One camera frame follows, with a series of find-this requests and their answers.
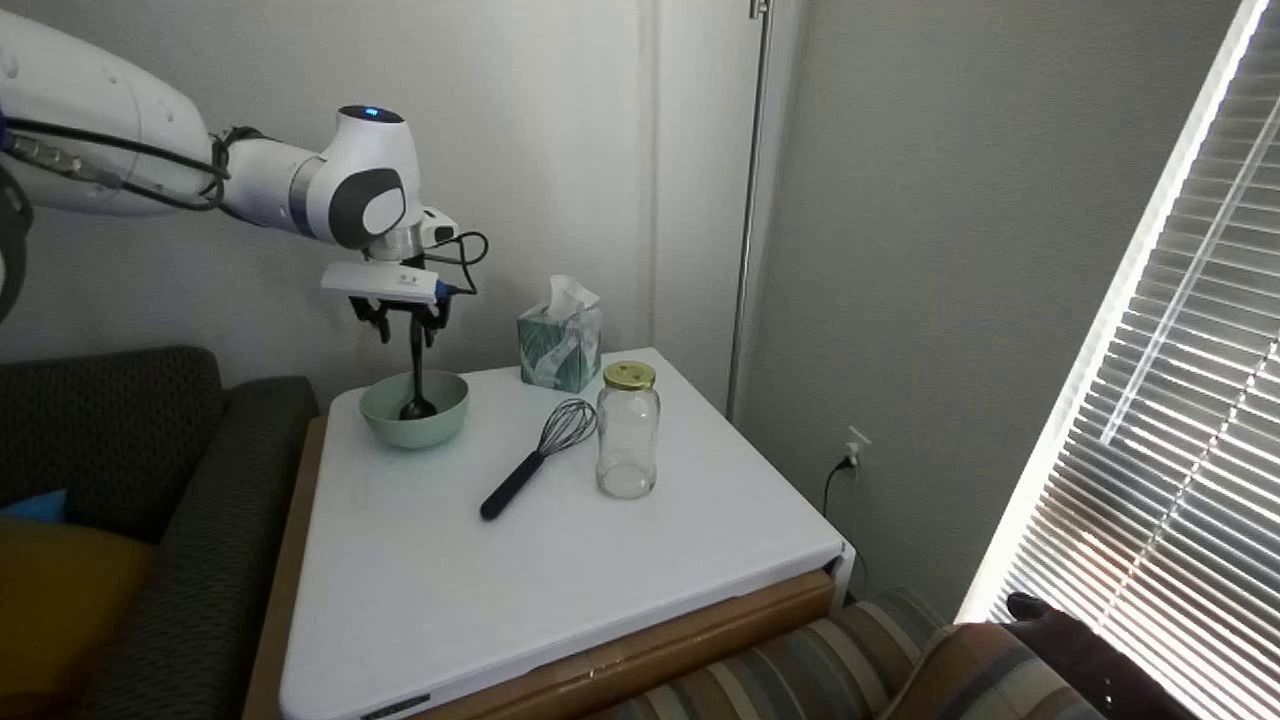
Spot clear glass jar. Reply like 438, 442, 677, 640
590, 378, 663, 504

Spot striped sofa cushion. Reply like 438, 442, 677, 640
875, 614, 1102, 720

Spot dark brown fuzzy object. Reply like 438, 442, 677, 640
1003, 588, 1205, 720

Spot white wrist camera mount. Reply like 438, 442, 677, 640
314, 255, 456, 307

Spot black handled wire whisk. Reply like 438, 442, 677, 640
476, 396, 599, 525

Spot blue cushion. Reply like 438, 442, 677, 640
0, 485, 72, 527

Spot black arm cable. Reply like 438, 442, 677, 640
0, 112, 270, 216

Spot teal patterned tissue box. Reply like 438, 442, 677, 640
517, 301, 607, 396

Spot white tissue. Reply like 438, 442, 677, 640
540, 270, 604, 326

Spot white window blind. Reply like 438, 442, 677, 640
954, 0, 1280, 720

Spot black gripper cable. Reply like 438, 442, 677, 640
419, 222, 497, 305

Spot gold metal jar lid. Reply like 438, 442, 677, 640
599, 357, 658, 396

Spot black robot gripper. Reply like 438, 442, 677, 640
347, 291, 459, 357

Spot black power cord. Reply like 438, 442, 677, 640
817, 450, 859, 527

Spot dark grey sofa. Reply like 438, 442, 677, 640
0, 343, 324, 720

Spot light green bowl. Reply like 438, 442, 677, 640
355, 367, 470, 450

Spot yellow cushion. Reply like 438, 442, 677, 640
0, 516, 158, 708

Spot grey vertical wall conduit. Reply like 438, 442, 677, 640
724, 0, 774, 424

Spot striped fabric sofa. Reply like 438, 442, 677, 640
582, 593, 964, 720

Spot white wall outlet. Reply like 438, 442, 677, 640
834, 421, 875, 473

